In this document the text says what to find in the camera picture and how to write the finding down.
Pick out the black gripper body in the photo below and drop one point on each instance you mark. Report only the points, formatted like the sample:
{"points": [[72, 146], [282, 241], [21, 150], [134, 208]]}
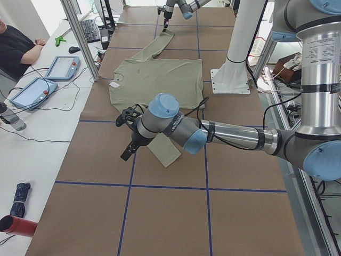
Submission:
{"points": [[167, 14], [136, 137]]}

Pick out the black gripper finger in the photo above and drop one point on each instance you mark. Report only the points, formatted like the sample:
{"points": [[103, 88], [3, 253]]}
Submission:
{"points": [[165, 25], [129, 151]]}

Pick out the green long-sleeve shirt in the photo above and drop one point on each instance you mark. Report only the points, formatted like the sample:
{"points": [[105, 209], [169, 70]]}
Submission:
{"points": [[162, 87]]}

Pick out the white Miniso hang tag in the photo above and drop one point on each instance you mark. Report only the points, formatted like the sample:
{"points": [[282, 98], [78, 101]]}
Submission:
{"points": [[114, 84]]}

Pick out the black box white label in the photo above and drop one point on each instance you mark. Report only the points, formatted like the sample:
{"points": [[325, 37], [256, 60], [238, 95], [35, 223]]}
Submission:
{"points": [[105, 38]]}

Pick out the black keyboard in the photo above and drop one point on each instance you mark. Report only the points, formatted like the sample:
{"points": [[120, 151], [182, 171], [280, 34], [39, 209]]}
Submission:
{"points": [[90, 30]]}

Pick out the black computer mouse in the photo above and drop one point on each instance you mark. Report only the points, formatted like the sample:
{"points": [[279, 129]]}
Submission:
{"points": [[73, 49]]}

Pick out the upper blue teach pendant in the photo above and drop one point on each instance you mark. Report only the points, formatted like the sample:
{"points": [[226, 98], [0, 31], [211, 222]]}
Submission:
{"points": [[63, 68]]}

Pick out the blue teach pendant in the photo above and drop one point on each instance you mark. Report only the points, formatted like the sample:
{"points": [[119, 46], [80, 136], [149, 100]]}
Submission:
{"points": [[63, 68], [35, 93]]}

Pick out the green plastic toy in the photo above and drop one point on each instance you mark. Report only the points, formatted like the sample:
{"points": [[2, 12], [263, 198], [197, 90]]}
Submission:
{"points": [[58, 40]]}

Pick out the lower blue teach pendant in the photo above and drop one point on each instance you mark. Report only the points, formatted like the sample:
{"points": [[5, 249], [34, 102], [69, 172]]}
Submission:
{"points": [[35, 93]]}

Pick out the grey water bottle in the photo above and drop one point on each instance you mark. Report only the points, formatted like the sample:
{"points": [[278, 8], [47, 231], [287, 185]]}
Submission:
{"points": [[9, 117]]}

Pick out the dark folded umbrella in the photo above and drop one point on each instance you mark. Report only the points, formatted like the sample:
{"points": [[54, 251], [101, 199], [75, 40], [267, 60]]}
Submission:
{"points": [[20, 197]]}

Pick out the red cylinder bottle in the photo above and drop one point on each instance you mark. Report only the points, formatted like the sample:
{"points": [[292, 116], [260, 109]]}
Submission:
{"points": [[18, 226]]}

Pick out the person in black shirt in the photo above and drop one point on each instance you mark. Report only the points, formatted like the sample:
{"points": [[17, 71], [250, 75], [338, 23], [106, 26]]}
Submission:
{"points": [[18, 51]]}

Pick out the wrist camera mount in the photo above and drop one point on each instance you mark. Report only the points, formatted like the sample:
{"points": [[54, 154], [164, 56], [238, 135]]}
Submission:
{"points": [[129, 116]]}

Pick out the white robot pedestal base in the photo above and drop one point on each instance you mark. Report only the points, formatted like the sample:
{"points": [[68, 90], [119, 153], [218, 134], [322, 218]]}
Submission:
{"points": [[232, 76]]}

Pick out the aluminium frame post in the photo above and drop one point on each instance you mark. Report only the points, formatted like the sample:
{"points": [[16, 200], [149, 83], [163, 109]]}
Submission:
{"points": [[80, 37]]}

